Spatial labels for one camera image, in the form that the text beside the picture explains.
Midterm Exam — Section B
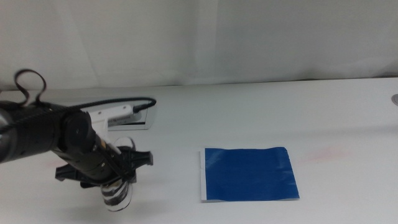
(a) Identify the blue square mat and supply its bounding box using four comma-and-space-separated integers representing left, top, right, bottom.
199, 146, 301, 203

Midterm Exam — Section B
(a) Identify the thin black looped cable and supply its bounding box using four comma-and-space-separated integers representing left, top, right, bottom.
13, 68, 48, 107

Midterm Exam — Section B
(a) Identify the white and black toy shoe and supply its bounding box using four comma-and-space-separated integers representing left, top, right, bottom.
99, 136, 137, 213

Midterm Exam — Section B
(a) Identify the white backdrop curtain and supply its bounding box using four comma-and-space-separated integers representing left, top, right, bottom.
0, 0, 398, 91

